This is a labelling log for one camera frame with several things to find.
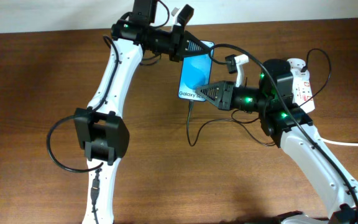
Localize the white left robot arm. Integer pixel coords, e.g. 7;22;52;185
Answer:
74;1;209;223

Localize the blue Galaxy smartphone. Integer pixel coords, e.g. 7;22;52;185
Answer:
178;53;212;102

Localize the white power strip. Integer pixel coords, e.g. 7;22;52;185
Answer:
287;58;315;113

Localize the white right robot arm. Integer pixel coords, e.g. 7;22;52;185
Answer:
196;59;358;223

